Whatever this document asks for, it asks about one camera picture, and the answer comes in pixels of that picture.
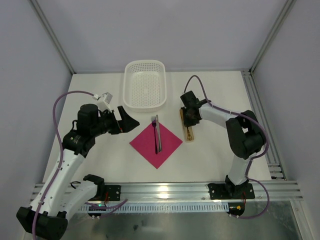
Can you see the silver fork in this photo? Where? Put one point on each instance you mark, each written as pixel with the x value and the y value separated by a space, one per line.
pixel 153 123

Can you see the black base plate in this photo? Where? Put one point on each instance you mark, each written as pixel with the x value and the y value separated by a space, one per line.
pixel 111 192
pixel 224 191

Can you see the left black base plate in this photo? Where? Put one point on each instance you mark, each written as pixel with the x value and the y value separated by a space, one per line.
pixel 111 192

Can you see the left aluminium frame post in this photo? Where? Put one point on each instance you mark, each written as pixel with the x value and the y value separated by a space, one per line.
pixel 51 34

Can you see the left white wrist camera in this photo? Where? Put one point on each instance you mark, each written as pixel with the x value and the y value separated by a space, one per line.
pixel 103 101

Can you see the slotted white cable duct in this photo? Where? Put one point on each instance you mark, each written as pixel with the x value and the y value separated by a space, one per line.
pixel 173 207

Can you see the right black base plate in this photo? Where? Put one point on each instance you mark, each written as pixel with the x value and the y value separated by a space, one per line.
pixel 224 191

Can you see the gold spoon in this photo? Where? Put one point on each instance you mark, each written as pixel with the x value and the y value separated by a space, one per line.
pixel 189 135

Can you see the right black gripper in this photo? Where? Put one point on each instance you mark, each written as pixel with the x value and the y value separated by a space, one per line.
pixel 189 118

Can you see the beige utensil tray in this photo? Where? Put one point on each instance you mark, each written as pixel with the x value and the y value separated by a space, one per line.
pixel 182 122

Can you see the right aluminium side rail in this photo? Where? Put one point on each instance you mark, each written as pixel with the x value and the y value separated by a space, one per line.
pixel 272 155

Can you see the aluminium front rail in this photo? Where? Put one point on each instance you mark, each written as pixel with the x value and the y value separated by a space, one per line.
pixel 178 192

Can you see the left black connector box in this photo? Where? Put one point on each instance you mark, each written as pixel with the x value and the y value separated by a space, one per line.
pixel 96 211

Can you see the right aluminium frame post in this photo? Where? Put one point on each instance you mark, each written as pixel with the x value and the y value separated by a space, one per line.
pixel 278 23

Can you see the aluminium frame post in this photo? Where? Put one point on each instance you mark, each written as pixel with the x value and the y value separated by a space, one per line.
pixel 51 34
pixel 278 23

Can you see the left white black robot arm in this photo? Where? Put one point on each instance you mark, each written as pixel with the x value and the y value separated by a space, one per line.
pixel 49 213

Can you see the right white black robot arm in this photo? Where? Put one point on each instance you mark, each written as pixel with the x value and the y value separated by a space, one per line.
pixel 245 137

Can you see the magenta paper napkin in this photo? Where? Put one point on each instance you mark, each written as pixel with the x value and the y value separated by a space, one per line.
pixel 144 144

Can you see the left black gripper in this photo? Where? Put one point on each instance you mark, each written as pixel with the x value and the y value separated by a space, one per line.
pixel 116 124

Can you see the right black connector box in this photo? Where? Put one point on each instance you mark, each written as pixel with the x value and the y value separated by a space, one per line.
pixel 235 209

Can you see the white perforated plastic basket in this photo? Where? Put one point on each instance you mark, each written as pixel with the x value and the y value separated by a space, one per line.
pixel 145 86

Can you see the black connector box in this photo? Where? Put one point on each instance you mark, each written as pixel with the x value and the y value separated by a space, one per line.
pixel 96 211
pixel 235 209

